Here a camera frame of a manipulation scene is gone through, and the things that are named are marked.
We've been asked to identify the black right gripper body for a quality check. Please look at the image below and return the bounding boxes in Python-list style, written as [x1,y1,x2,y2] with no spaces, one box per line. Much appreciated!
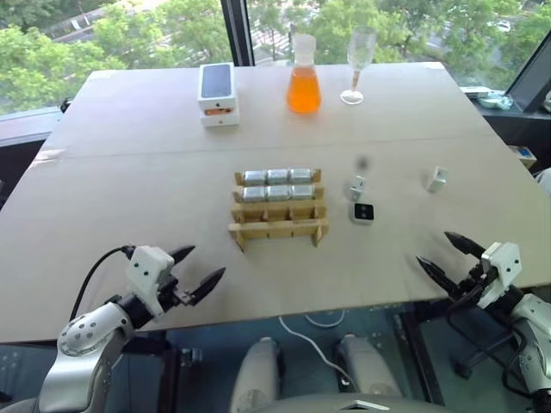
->
[448,256,492,305]

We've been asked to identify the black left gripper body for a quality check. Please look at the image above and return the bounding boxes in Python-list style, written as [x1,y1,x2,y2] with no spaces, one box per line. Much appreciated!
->
[157,264,195,313]

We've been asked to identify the grey rounded robot leg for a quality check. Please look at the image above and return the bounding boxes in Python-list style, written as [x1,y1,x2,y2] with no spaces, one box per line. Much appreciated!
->
[229,336,284,413]
[337,332,404,399]

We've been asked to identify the flask with orange liquid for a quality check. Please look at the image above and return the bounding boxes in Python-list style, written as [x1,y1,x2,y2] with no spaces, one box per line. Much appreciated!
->
[286,34,324,114]

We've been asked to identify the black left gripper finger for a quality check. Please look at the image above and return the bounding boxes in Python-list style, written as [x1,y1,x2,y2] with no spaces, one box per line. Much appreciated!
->
[167,245,196,268]
[189,267,227,304]

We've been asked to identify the black window frame post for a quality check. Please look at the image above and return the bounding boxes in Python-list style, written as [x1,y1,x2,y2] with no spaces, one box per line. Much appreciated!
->
[220,0,256,68]

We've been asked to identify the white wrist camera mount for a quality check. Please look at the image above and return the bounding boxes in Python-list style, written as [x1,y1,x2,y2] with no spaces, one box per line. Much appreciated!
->
[127,245,176,317]
[476,241,523,310]

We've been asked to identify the grey robot torso edge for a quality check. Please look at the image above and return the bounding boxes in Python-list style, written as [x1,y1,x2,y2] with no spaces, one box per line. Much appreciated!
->
[296,389,434,413]

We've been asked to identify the small black white cube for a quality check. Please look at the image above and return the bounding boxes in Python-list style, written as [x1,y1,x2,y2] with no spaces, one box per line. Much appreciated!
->
[352,201,377,225]

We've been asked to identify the clear champagne glass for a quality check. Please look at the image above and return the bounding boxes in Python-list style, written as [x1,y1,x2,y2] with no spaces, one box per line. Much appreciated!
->
[339,25,378,106]

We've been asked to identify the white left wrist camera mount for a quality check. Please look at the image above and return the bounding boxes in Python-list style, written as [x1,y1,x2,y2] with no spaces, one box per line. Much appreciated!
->
[127,245,176,317]

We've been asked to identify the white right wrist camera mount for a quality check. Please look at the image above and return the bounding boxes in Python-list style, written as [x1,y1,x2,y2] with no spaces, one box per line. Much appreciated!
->
[476,241,523,310]

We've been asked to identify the small cardboard box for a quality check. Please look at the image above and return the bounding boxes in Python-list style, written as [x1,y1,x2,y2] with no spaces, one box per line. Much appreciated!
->
[511,145,539,171]

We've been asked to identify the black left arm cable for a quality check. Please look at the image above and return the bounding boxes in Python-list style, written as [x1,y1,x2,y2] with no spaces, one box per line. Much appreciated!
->
[68,244,138,323]

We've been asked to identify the teal bowl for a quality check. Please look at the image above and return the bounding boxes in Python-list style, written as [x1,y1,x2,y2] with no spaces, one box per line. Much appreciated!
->
[479,94,514,110]

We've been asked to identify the black table leg frame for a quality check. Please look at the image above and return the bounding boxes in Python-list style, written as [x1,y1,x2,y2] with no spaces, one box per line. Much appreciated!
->
[392,302,445,406]

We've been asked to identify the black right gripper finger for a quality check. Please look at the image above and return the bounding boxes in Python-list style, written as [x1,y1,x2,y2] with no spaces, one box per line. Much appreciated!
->
[443,231,485,262]
[415,255,461,297]

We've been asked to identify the white cable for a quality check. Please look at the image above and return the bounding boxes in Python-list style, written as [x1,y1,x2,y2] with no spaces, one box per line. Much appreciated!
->
[278,306,359,389]

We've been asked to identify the wooden rack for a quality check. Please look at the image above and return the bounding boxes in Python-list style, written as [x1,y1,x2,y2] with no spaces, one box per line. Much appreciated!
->
[227,166,331,253]

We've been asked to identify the white phone box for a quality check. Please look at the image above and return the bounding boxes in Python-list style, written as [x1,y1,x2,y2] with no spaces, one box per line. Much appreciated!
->
[197,63,239,116]

